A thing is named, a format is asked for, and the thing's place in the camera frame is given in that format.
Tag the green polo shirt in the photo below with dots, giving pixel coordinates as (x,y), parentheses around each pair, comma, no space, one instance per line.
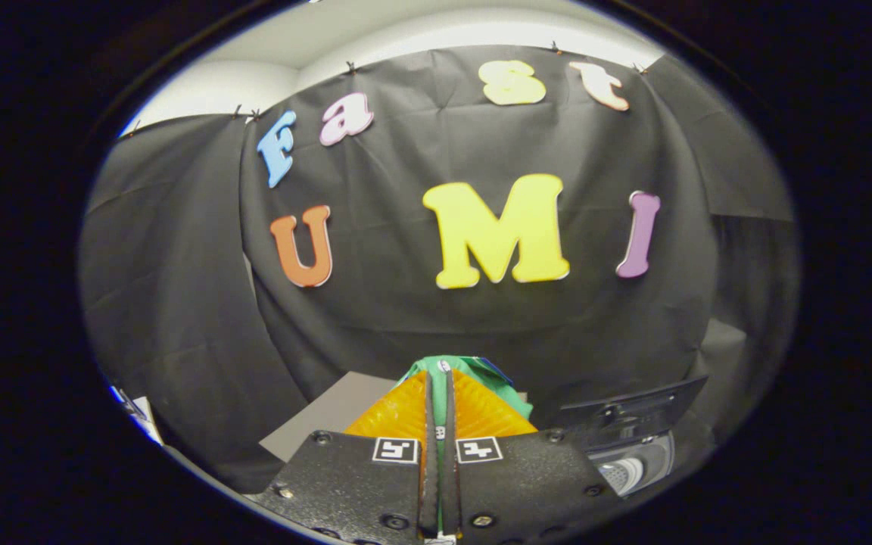
(512,401)

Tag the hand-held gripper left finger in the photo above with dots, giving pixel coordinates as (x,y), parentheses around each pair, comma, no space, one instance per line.
(430,484)

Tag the grey washing machine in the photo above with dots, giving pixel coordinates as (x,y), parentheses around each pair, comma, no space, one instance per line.
(652,462)

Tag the blue and white object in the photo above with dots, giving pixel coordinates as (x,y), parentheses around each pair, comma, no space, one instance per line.
(137,412)

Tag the grey washing machine lid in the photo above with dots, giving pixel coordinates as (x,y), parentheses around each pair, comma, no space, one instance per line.
(633,412)

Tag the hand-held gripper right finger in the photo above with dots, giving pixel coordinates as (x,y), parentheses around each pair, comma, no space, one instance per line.
(450,484)

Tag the black backdrop cloth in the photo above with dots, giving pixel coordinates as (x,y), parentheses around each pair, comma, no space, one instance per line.
(375,318)

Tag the grey cabinet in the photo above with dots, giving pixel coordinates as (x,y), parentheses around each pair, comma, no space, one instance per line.
(330,416)

